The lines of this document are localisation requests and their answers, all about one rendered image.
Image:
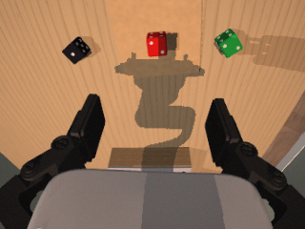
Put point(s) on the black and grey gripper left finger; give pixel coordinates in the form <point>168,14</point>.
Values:
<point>67,152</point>

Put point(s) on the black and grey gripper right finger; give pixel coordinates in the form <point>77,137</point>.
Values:
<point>240,158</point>

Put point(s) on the red die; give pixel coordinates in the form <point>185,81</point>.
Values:
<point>156,43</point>

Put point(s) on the tan flat mat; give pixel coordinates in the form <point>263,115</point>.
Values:
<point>179,19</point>

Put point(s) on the black die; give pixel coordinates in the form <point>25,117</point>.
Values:
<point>76,50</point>

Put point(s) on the green die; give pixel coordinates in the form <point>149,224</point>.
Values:
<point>229,43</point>

